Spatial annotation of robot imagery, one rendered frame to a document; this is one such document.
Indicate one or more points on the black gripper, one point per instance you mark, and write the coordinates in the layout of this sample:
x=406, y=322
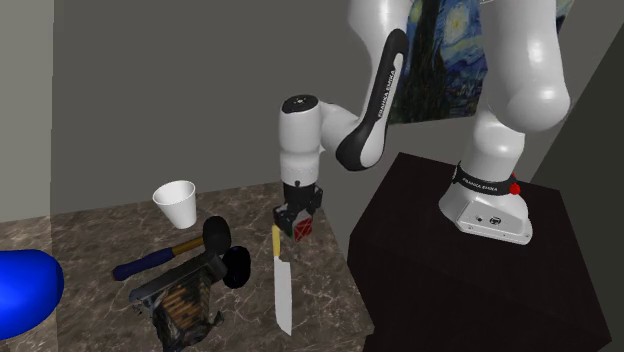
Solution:
x=300, y=197

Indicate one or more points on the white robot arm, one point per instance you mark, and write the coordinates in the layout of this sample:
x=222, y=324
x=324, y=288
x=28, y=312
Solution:
x=516, y=73

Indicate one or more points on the puzzle cube with red face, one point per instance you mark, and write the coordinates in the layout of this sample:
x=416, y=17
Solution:
x=302, y=227

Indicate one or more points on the white cup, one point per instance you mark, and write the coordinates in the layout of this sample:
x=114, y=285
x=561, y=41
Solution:
x=178, y=207

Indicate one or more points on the dark crumpled packet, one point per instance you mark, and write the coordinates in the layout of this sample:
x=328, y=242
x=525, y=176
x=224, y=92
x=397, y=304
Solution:
x=183, y=302

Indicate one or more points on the dark robot stand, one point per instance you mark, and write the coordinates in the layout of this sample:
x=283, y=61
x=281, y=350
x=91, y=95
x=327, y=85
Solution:
x=438, y=282

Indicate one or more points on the blue rounded object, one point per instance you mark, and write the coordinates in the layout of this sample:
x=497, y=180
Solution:
x=27, y=292

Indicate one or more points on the night sky wall painting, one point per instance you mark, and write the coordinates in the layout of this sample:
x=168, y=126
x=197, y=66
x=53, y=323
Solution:
x=451, y=73

